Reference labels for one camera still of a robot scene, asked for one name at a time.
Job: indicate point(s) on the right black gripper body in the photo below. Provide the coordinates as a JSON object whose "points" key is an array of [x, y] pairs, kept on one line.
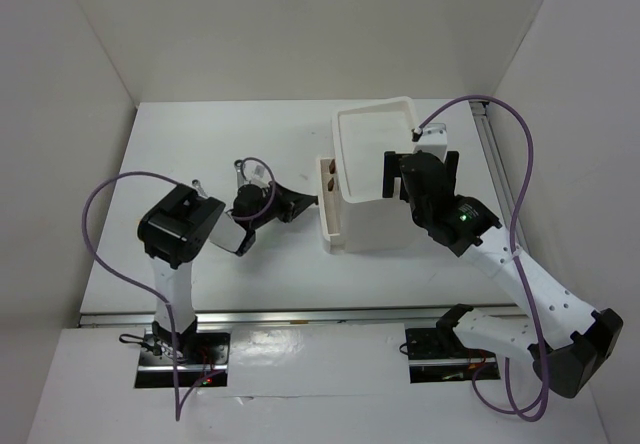
{"points": [[417, 212]]}

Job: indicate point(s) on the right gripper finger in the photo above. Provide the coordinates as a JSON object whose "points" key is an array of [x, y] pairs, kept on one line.
{"points": [[451, 167], [392, 181]]}

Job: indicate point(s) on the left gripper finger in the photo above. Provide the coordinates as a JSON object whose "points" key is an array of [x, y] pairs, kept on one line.
{"points": [[298, 206], [295, 191]]}

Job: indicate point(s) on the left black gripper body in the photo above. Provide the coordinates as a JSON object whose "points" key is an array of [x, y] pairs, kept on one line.
{"points": [[277, 208]]}

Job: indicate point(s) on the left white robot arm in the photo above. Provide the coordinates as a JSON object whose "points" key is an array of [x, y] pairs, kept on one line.
{"points": [[175, 230]]}

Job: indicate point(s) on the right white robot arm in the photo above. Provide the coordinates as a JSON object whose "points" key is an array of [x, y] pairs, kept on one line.
{"points": [[563, 338]]}

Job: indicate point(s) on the white drawer cabinet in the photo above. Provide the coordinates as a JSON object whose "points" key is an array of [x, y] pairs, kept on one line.
{"points": [[360, 198]]}

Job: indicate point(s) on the long silver ratchet wrench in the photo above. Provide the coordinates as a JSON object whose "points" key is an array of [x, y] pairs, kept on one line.
{"points": [[240, 175]]}

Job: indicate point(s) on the small silver wrench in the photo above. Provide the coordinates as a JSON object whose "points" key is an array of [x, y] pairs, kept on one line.
{"points": [[196, 184]]}

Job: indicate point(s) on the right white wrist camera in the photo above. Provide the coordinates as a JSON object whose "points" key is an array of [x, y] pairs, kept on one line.
{"points": [[431, 139]]}

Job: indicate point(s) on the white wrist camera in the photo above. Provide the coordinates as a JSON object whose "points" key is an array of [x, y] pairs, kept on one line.
{"points": [[259, 176], [431, 139]]}

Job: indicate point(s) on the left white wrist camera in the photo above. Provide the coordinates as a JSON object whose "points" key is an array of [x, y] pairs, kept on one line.
{"points": [[259, 176]]}

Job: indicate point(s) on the right side aluminium rail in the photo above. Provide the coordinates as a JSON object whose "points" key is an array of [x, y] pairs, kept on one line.
{"points": [[479, 110]]}

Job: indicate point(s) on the aluminium rail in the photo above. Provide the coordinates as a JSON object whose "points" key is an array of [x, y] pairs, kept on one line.
{"points": [[479, 110], [275, 317]]}

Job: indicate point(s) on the front aluminium rail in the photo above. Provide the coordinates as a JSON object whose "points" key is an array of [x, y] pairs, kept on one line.
{"points": [[275, 317]]}

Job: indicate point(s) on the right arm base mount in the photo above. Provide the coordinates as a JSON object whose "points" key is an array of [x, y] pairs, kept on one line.
{"points": [[430, 361]]}

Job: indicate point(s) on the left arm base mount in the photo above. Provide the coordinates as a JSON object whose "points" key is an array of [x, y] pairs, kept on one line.
{"points": [[206, 361]]}

